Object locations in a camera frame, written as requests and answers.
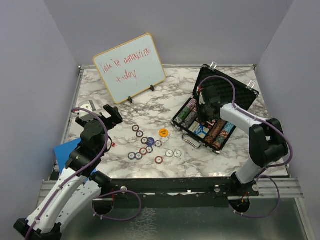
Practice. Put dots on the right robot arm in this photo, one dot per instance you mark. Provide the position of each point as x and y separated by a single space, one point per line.
266 142

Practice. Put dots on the blue plastic box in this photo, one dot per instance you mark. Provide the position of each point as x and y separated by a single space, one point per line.
62 153

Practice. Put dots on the white whiteboard yellow frame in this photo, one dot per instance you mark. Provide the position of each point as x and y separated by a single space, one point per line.
130 68

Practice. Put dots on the black poker chip case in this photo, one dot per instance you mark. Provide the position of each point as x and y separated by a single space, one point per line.
227 88

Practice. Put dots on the yellow big blind button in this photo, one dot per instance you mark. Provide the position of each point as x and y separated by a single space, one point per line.
163 132

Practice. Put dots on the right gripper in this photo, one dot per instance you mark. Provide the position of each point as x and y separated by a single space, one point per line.
201 105

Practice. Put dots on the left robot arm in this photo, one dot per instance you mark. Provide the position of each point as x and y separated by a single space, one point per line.
78 183

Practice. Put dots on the white 1 poker chip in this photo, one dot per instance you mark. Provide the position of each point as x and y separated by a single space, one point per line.
177 153
169 153

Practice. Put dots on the blue small blind button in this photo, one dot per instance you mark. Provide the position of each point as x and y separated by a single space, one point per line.
150 141

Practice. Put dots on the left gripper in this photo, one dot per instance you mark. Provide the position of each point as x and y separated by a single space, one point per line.
115 119

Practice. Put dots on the blue playing card deck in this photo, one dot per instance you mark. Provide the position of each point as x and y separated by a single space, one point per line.
199 130

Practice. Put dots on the red 5 poker chip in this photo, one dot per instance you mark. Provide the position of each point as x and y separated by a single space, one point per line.
143 151
159 160

